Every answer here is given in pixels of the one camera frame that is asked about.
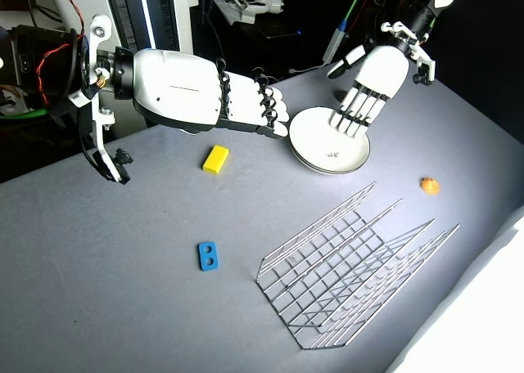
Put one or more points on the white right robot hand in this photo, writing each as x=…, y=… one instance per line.
x=176, y=86

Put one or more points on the white plate with smudges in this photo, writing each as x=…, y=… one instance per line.
x=319, y=140

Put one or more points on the yellow rectangular block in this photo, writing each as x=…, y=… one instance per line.
x=216, y=160

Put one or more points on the white spare robot hand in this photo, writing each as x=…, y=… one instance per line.
x=245, y=13

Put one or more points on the blue block with two holes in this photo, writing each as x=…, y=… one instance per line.
x=201, y=256

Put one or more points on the orange swirl cookie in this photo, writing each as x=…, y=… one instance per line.
x=430, y=187

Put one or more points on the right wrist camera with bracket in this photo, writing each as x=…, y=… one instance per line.
x=107, y=117

